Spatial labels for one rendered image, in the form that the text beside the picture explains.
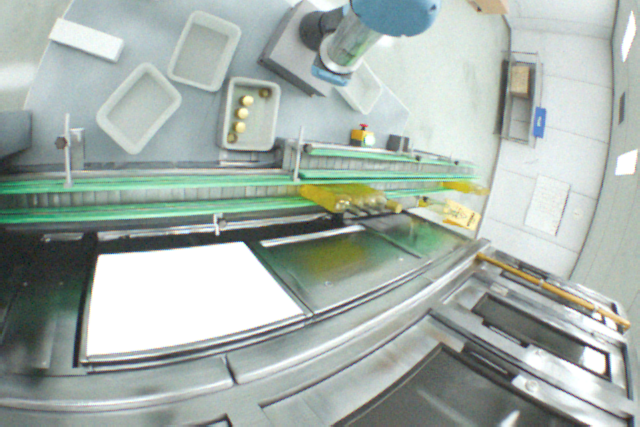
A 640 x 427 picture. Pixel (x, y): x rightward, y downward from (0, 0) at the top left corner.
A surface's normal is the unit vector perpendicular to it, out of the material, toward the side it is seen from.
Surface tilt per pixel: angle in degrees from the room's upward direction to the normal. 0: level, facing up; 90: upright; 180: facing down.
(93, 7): 0
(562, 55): 90
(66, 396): 90
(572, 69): 90
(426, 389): 90
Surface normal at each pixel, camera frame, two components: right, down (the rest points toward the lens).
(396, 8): -0.29, 0.96
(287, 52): 0.59, 0.29
